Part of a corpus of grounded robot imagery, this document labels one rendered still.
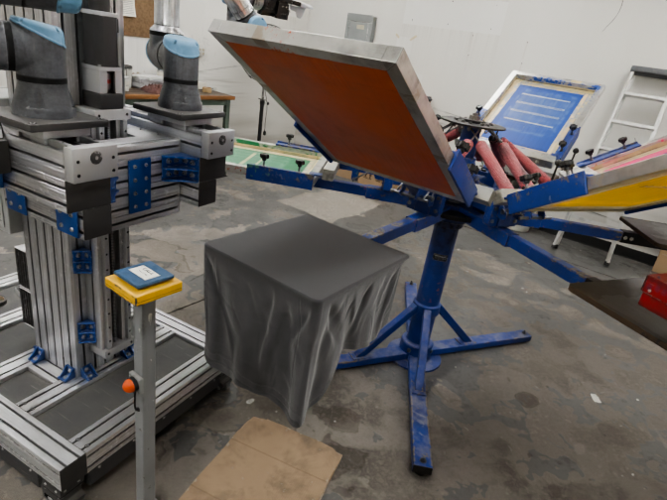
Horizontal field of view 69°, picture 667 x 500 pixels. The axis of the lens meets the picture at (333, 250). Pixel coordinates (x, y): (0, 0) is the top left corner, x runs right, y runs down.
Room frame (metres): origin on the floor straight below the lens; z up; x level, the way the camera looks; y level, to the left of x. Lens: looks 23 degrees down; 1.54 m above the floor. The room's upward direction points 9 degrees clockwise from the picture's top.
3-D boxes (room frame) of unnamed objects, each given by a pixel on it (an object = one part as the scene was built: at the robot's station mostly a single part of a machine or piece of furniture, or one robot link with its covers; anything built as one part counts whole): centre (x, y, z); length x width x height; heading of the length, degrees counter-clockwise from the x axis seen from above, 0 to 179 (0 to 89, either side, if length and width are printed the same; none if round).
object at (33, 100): (1.29, 0.82, 1.31); 0.15 x 0.15 x 0.10
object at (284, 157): (2.37, 0.36, 1.05); 1.08 x 0.61 x 0.23; 87
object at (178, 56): (1.74, 0.62, 1.42); 0.13 x 0.12 x 0.14; 41
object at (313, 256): (1.39, 0.07, 0.95); 0.48 x 0.44 x 0.01; 147
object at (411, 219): (1.80, -0.20, 0.89); 1.24 x 0.06 x 0.06; 147
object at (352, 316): (1.28, -0.11, 0.74); 0.46 x 0.04 x 0.42; 147
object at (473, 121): (2.32, -0.54, 0.67); 0.39 x 0.39 x 1.35
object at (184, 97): (1.74, 0.62, 1.31); 0.15 x 0.15 x 0.10
